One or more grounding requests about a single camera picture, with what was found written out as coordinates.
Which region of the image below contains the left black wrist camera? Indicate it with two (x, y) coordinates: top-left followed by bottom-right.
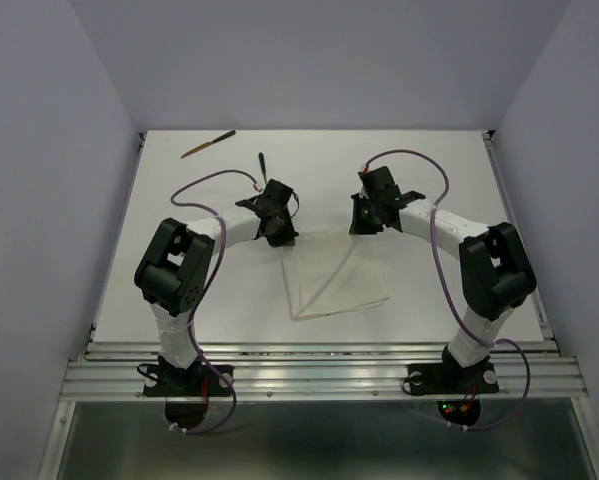
(235, 179), (299, 218)

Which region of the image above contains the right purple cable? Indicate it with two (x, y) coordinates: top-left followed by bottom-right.
(361, 148), (532, 432)

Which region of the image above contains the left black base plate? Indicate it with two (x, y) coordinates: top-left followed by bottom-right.
(136, 363), (231, 398)

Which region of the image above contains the aluminium rail frame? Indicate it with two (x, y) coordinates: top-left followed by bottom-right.
(38, 129), (599, 480)

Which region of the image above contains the gold fork green handle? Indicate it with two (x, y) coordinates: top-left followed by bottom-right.
(258, 152), (268, 185)

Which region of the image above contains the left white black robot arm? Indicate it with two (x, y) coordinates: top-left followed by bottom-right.
(134, 198), (298, 397)

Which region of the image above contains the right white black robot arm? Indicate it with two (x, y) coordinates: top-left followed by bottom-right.
(350, 192), (536, 390)

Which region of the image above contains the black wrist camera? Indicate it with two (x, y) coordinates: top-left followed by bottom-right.
(359, 166), (426, 210)
(235, 179), (299, 218)

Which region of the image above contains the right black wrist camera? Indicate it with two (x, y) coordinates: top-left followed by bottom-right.
(359, 166), (426, 210)

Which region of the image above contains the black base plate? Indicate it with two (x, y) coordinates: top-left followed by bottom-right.
(401, 361), (499, 396)
(136, 363), (231, 398)

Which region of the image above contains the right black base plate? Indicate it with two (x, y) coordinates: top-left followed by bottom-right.
(401, 361), (499, 396)

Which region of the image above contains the white cloth napkin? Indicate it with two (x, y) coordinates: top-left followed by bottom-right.
(281, 230), (389, 321)

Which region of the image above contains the gold knife green handle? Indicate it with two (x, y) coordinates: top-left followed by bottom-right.
(179, 130), (237, 159)

